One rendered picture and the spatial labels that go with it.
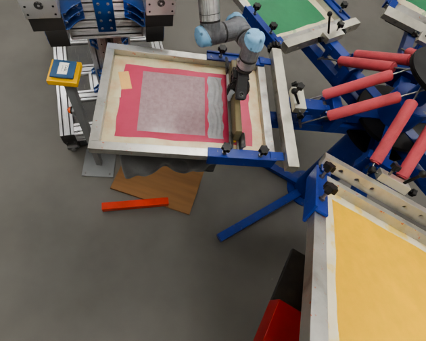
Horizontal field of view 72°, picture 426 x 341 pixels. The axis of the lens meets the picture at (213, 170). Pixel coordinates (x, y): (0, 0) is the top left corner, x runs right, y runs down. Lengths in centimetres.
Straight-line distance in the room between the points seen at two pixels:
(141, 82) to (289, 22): 100
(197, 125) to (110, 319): 131
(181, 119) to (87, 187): 113
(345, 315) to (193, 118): 99
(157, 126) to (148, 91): 20
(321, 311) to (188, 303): 149
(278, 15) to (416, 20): 75
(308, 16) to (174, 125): 118
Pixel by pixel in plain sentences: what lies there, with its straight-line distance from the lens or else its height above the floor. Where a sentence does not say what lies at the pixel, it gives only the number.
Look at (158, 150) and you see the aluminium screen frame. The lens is 125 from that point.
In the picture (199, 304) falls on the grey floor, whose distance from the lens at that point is 210.
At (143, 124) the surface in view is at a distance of 135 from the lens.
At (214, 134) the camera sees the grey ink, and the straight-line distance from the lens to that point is 135.
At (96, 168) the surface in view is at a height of 1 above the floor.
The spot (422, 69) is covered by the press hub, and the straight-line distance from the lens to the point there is 155.
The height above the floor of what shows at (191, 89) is 96.
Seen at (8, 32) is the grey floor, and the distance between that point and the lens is 334.
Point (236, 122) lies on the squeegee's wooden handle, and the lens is 128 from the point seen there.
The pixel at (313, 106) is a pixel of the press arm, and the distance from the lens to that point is 151.
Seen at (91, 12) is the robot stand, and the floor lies 105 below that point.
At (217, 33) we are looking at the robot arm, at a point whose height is 133.
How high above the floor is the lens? 208
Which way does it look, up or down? 63 degrees down
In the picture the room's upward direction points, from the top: 22 degrees clockwise
